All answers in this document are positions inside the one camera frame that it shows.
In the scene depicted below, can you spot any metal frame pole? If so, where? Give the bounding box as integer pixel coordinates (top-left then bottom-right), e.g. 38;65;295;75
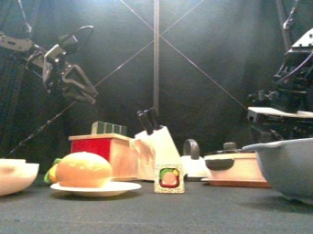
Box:
153;0;162;117

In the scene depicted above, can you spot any black knife handle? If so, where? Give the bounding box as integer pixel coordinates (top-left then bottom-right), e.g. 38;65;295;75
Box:
135;110;154;135

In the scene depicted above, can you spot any white toy kettle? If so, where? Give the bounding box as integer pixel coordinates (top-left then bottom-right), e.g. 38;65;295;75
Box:
180;138;213;181

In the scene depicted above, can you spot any yellow green toy vegetable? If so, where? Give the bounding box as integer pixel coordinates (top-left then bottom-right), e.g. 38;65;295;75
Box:
43;157;65;185

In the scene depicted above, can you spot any white bowl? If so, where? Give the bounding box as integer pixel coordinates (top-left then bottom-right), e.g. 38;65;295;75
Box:
0;158;40;197

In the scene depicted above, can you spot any grey blue bowl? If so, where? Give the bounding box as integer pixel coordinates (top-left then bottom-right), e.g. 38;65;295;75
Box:
241;137;313;205

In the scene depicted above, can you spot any white knife block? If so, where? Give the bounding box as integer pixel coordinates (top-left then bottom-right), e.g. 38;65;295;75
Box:
131;125;184;182

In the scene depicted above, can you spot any orange toy bread bun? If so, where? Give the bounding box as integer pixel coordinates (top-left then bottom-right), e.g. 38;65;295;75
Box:
55;151;114;188

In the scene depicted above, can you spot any white plate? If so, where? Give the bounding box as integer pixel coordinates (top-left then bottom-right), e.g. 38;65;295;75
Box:
50;181;143;197

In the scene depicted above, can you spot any red wooden toy box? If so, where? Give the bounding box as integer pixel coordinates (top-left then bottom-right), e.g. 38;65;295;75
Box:
67;133;139;182

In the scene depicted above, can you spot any white sushi roll piece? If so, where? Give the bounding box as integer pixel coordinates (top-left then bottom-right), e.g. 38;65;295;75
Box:
153;164;186;195

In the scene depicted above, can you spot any dark green toy block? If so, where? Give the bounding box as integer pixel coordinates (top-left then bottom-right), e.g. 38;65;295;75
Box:
91;121;129;136

